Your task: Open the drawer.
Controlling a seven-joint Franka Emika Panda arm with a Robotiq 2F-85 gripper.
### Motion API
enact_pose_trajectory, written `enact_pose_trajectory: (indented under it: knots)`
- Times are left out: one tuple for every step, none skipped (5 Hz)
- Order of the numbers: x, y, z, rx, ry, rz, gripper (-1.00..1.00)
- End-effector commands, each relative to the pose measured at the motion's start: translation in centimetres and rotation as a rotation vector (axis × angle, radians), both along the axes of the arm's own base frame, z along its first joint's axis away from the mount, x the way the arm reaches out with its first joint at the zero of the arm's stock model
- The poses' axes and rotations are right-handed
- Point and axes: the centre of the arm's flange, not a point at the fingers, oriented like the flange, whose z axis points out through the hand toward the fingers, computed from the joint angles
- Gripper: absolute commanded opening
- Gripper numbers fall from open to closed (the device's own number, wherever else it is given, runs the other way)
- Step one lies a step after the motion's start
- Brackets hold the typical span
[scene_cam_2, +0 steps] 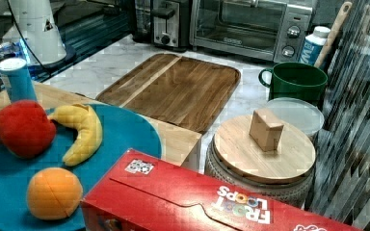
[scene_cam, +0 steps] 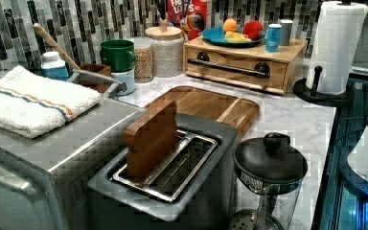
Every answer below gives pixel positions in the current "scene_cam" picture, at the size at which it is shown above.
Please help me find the wooden drawer front black handle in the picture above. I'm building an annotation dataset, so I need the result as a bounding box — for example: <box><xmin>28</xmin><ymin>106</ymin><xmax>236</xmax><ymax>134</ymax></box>
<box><xmin>186</xmin><ymin>49</ymin><xmax>288</xmax><ymax>89</ymax></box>

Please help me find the wooden drawer box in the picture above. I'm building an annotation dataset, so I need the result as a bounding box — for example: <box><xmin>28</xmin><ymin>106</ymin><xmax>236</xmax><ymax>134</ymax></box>
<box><xmin>183</xmin><ymin>37</ymin><xmax>307</xmax><ymax>95</ymax></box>

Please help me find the wooden cutting board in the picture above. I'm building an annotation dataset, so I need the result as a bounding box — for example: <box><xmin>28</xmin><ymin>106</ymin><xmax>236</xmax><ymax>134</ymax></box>
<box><xmin>147</xmin><ymin>86</ymin><xmax>260</xmax><ymax>138</ymax></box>

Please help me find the wooden toast slice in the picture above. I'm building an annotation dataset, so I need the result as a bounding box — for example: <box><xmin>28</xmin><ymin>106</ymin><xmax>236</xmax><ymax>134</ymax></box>
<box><xmin>125</xmin><ymin>100</ymin><xmax>178</xmax><ymax>182</ymax></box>

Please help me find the glass jar of grains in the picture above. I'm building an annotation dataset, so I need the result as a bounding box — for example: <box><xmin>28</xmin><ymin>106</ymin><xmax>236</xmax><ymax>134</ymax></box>
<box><xmin>131</xmin><ymin>37</ymin><xmax>153</xmax><ymax>83</ymax></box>

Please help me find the white light-blue mug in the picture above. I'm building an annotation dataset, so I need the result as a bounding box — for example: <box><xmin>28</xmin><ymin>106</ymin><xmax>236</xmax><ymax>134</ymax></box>
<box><xmin>111</xmin><ymin>69</ymin><xmax>135</xmax><ymax>96</ymax></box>

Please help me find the ceramic jar with wooden lid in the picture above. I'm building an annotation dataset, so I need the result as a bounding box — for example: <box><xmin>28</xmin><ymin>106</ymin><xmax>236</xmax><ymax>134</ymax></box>
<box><xmin>145</xmin><ymin>19</ymin><xmax>184</xmax><ymax>78</ymax></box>

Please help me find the grey toaster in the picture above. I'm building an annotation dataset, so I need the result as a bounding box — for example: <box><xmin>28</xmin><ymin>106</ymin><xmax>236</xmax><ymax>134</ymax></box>
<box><xmin>88</xmin><ymin>114</ymin><xmax>239</xmax><ymax>230</ymax></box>

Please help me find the blue plate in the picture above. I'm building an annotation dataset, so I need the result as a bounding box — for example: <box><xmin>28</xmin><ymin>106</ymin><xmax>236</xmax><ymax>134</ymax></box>
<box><xmin>201</xmin><ymin>27</ymin><xmax>265</xmax><ymax>48</ymax></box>

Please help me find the green mug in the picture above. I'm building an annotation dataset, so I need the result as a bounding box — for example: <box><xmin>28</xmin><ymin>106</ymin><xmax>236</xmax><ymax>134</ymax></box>
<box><xmin>100</xmin><ymin>39</ymin><xmax>136</xmax><ymax>72</ymax></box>

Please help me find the yellow toy banana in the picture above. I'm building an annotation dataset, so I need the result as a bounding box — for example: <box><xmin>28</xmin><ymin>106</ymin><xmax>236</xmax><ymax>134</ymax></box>
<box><xmin>224</xmin><ymin>31</ymin><xmax>251</xmax><ymax>43</ymax></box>

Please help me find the brown wooden holder box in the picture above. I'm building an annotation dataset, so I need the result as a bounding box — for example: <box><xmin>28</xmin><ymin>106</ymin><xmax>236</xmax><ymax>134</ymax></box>
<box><xmin>80</xmin><ymin>63</ymin><xmax>111</xmax><ymax>93</ymax></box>

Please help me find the red cereal box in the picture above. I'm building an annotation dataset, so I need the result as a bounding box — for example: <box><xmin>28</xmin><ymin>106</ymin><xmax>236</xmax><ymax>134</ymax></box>
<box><xmin>167</xmin><ymin>0</ymin><xmax>212</xmax><ymax>40</ymax></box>

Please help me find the orange toy fruit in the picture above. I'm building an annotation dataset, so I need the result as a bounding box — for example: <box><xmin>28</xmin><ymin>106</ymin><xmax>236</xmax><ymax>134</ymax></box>
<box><xmin>222</xmin><ymin>18</ymin><xmax>238</xmax><ymax>33</ymax></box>

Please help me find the french press with black lid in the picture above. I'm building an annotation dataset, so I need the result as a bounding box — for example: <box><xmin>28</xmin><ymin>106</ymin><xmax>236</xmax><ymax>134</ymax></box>
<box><xmin>228</xmin><ymin>132</ymin><xmax>308</xmax><ymax>230</ymax></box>

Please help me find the red toy fruit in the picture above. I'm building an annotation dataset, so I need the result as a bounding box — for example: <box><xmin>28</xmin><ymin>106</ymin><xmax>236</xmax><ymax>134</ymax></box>
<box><xmin>242</xmin><ymin>20</ymin><xmax>264</xmax><ymax>40</ymax></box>

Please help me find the blue can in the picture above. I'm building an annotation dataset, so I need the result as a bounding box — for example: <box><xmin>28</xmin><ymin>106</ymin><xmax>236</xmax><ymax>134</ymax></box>
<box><xmin>265</xmin><ymin>24</ymin><xmax>282</xmax><ymax>52</ymax></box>

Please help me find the black paper towel holder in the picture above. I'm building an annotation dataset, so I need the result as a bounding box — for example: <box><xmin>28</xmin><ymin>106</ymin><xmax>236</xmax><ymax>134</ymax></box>
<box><xmin>293</xmin><ymin>66</ymin><xmax>355</xmax><ymax>107</ymax></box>

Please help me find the grey can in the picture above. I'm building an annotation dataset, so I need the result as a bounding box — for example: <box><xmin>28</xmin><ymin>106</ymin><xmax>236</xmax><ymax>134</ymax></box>
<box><xmin>280</xmin><ymin>19</ymin><xmax>293</xmax><ymax>46</ymax></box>

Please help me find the white blue pill bottle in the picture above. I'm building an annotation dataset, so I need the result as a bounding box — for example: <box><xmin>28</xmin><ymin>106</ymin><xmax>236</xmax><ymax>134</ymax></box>
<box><xmin>41</xmin><ymin>51</ymin><xmax>69</xmax><ymax>81</ymax></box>

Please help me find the stainless toaster oven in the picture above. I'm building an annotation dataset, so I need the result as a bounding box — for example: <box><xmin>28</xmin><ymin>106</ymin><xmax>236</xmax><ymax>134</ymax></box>
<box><xmin>0</xmin><ymin>93</ymin><xmax>143</xmax><ymax>230</ymax></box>

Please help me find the white striped towel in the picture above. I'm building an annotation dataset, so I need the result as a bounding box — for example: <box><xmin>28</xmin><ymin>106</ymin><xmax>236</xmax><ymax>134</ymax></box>
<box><xmin>0</xmin><ymin>66</ymin><xmax>102</xmax><ymax>139</ymax></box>

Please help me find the wooden spoon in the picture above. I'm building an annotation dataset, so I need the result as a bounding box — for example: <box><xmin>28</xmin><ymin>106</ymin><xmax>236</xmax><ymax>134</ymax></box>
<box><xmin>33</xmin><ymin>23</ymin><xmax>80</xmax><ymax>69</ymax></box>

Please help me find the white paper towel roll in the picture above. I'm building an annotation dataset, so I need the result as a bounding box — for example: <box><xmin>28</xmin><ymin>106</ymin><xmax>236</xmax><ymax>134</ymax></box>
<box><xmin>306</xmin><ymin>1</ymin><xmax>368</xmax><ymax>95</ymax></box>

